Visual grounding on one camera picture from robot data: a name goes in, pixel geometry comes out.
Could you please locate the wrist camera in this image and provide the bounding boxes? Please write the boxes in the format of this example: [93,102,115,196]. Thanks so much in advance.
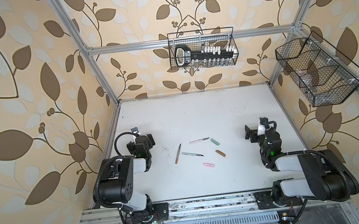
[257,117,269,136]
[131,127,139,134]

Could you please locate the brown pen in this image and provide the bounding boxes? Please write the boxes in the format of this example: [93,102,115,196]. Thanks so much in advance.
[175,144,182,165]

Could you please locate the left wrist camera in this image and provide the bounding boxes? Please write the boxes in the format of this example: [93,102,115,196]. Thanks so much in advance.
[131,127,139,134]

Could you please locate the pink pen cap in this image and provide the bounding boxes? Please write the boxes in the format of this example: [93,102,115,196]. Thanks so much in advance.
[203,163,215,168]

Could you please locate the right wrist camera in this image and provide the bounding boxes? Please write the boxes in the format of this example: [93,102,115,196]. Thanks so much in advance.
[257,117,269,136]

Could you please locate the black wire basket wall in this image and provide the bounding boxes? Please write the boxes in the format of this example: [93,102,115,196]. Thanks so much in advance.
[275,31,359,107]
[167,27,239,71]

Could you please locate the brown pen cap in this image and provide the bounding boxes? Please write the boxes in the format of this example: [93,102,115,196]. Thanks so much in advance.
[215,150,226,158]

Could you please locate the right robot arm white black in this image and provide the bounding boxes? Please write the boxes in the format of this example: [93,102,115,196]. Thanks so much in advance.
[245,117,359,224]

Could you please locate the black wire basket back wall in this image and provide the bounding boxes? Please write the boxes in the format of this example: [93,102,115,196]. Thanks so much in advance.
[167,27,239,71]

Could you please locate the black tool in basket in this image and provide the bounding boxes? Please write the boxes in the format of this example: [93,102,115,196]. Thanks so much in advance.
[172,44,239,67]

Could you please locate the black wire basket right wall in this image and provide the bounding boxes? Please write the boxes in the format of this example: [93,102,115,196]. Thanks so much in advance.
[275,31,359,107]

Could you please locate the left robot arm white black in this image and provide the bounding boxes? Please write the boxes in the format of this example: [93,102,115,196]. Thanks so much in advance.
[93,127,169,224]

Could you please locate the green pen cap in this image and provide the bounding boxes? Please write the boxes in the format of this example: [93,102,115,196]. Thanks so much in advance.
[210,138,220,146]

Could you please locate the green pen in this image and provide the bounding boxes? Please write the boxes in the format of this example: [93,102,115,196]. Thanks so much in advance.
[181,152,204,157]

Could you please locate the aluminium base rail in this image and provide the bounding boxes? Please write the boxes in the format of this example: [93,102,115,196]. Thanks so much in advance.
[73,178,354,224]

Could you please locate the aluminium frame back bar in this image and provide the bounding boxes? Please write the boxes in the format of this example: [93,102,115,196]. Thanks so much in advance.
[85,22,296,58]

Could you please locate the pink pen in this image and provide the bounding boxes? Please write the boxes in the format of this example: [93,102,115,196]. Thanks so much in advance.
[189,137,210,144]

